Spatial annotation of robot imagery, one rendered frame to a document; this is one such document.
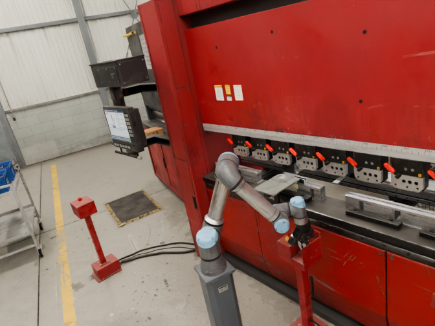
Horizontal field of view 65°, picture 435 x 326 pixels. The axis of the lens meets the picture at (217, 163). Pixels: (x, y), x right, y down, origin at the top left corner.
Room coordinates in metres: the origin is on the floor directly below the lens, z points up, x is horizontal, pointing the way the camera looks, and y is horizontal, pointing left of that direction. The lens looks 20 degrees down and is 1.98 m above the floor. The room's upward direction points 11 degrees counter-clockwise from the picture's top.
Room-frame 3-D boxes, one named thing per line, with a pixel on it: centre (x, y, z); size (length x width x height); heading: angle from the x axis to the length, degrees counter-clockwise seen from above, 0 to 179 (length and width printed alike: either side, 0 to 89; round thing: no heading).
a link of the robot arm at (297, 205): (1.64, -0.39, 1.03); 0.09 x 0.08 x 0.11; 79
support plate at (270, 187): (2.06, -0.36, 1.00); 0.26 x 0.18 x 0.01; 126
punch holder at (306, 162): (2.00, -0.58, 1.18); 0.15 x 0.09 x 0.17; 36
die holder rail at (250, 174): (2.59, -0.15, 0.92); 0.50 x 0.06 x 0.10; 36
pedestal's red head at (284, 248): (1.70, -0.38, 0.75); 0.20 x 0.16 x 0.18; 32
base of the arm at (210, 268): (1.61, 0.13, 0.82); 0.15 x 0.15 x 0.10
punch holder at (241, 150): (2.48, -0.22, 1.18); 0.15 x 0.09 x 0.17; 36
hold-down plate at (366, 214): (1.62, -0.79, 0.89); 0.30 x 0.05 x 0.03; 36
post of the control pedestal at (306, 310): (1.70, -0.38, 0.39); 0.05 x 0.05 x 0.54; 32
